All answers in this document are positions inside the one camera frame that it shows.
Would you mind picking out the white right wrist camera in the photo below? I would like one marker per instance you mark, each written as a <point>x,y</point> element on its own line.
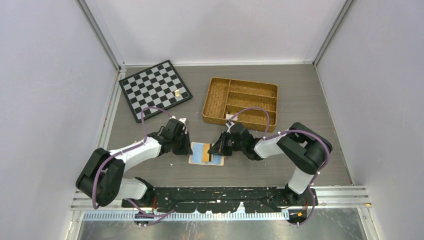
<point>229,118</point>

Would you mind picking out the black white chessboard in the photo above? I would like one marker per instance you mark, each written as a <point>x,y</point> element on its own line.
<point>154,86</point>

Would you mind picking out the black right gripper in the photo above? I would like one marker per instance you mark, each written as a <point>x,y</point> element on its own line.
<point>220,146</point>

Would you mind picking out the beige leather card holder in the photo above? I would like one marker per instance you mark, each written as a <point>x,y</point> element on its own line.
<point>196,156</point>

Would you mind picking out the gold card black stripe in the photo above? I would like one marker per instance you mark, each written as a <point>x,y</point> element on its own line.
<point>206,156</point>

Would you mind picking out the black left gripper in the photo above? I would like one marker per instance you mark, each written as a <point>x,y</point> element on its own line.
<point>186,149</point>

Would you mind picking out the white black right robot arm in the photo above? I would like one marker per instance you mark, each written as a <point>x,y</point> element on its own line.
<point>308,151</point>

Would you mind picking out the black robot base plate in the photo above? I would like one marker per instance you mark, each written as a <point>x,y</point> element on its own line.
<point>219,200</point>

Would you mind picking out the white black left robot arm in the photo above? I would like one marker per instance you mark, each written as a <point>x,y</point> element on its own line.
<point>102,178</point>

